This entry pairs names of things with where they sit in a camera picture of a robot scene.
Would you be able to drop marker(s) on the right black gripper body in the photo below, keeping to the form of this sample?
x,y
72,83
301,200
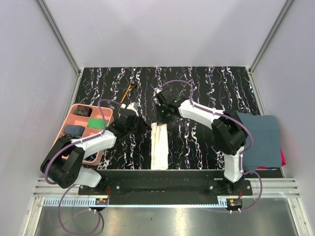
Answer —
x,y
163,115

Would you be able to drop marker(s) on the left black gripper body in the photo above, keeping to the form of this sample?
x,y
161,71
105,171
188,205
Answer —
x,y
138,129

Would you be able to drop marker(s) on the white cloth napkin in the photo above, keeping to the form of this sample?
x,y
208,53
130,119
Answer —
x,y
159,147

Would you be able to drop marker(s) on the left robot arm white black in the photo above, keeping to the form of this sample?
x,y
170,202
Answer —
x,y
63,164

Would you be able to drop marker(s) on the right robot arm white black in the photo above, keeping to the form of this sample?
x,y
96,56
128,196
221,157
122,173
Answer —
x,y
229,132

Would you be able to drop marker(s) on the green cloth in tray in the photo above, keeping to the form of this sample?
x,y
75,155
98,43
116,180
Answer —
x,y
97,123

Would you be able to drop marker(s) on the dark patterned cloth in tray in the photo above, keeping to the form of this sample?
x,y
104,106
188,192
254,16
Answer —
x,y
84,111

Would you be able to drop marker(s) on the grey blue cloth in tray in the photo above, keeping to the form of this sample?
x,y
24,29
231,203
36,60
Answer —
x,y
74,130

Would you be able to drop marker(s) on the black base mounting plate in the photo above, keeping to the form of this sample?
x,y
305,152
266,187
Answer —
x,y
169,187

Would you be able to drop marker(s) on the blue folded cloth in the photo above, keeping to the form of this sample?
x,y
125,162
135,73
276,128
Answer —
x,y
266,150

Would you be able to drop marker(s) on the magenta cloth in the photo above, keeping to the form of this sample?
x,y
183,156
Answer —
x,y
283,158

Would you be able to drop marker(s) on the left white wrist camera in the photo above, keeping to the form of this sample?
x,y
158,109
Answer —
x,y
132,106

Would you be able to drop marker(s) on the orange handled utensil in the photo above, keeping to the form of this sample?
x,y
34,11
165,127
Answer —
x,y
125,94

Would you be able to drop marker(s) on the black handled utensil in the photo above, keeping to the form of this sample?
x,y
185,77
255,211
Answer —
x,y
133,84

